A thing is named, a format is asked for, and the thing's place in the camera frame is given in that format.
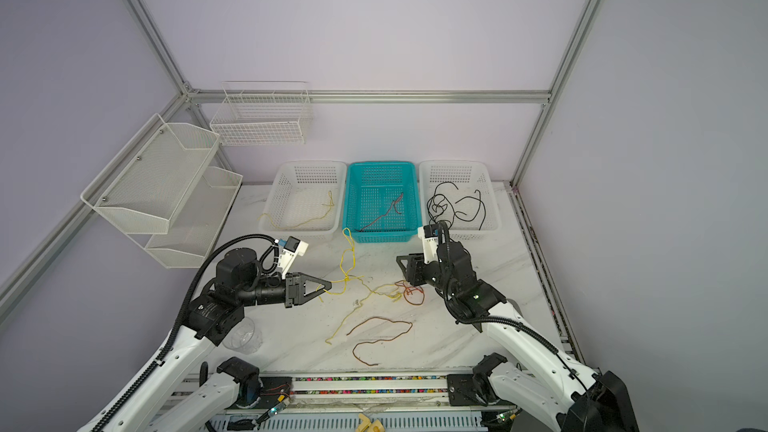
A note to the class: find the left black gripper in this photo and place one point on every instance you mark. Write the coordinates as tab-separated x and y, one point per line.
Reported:
295	291

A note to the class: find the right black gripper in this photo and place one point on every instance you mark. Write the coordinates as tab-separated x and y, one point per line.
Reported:
413	268

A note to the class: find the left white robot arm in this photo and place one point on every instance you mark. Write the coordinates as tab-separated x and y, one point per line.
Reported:
200	326

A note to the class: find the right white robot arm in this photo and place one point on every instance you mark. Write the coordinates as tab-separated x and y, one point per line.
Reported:
536	376

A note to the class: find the teal plastic basket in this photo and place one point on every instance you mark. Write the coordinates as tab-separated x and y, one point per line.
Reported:
381	202

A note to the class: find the left white plastic basket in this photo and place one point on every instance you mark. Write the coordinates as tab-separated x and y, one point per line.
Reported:
305	200

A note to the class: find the white plastic basket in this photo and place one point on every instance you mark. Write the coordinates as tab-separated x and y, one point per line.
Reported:
461	193
305	200

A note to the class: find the right white plastic basket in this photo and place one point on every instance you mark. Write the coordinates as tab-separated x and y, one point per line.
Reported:
461	193

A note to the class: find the white two-tier mesh shelf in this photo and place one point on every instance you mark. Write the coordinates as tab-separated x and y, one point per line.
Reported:
164	192

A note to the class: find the yellow object at front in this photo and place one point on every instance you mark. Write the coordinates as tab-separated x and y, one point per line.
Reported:
367	424

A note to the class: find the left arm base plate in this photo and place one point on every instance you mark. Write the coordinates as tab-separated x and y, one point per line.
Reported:
271	388

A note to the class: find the aluminium front rail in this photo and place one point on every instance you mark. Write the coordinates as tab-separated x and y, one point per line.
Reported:
383	386

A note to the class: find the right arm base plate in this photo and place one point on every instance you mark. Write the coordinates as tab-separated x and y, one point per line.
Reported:
473	389

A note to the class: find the white wire wall basket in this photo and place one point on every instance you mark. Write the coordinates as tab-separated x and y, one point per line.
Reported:
256	113

